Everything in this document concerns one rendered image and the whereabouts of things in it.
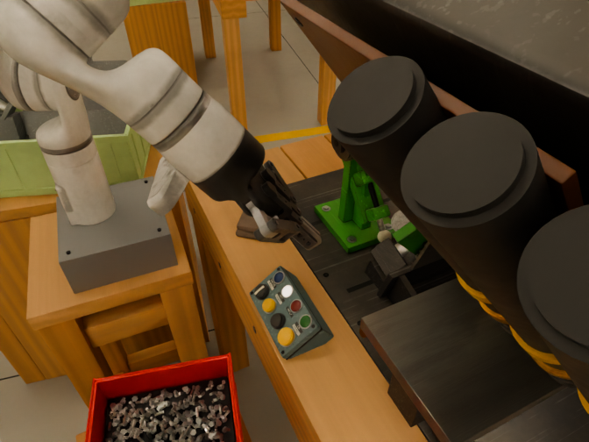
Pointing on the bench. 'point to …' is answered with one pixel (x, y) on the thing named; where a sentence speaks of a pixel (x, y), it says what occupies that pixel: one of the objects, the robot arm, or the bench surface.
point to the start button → (286, 336)
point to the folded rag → (246, 226)
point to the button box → (317, 335)
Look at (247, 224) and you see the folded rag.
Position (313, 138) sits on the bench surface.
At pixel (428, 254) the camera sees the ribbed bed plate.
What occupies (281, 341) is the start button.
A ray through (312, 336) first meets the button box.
